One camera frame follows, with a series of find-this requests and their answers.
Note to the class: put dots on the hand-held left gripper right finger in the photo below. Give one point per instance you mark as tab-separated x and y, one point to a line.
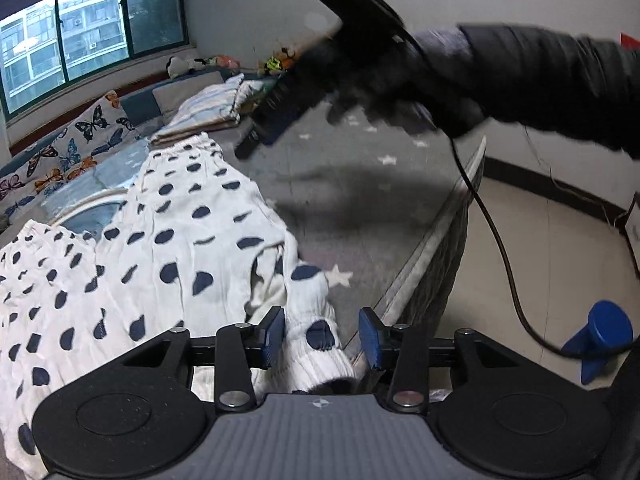
368	340

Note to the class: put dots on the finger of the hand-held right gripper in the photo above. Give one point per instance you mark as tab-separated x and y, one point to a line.
272	127

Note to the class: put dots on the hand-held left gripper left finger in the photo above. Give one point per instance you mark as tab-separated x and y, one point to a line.
272	334

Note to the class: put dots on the white polka dot pants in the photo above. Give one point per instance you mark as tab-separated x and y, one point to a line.
150	260

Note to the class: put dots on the person's right forearm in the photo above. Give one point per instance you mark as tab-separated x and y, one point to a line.
550	75

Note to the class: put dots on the folded striped clothes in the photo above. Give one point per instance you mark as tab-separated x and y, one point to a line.
210	107

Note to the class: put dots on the person's right hand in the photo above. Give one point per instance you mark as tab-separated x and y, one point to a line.
400	80

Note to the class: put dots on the pile of small plush toys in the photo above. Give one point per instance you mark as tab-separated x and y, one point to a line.
277	62

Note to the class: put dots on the pink plush toy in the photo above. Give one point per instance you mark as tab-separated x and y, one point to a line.
225	61

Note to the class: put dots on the grey cushion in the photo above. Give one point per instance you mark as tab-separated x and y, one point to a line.
185	92

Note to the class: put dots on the black and white plush toy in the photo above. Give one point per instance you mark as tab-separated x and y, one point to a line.
182	65

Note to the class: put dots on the blue sofa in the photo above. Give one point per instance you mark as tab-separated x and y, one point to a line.
135	105

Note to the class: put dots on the butterfly print pillows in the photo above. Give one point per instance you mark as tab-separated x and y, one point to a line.
75	145

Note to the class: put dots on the green framed window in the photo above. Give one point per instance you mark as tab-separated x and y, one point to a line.
90	30

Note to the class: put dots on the blue plastic object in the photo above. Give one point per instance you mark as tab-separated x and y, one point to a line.
605	330

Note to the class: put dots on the red plastic stool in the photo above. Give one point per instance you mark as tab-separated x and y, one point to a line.
631	41

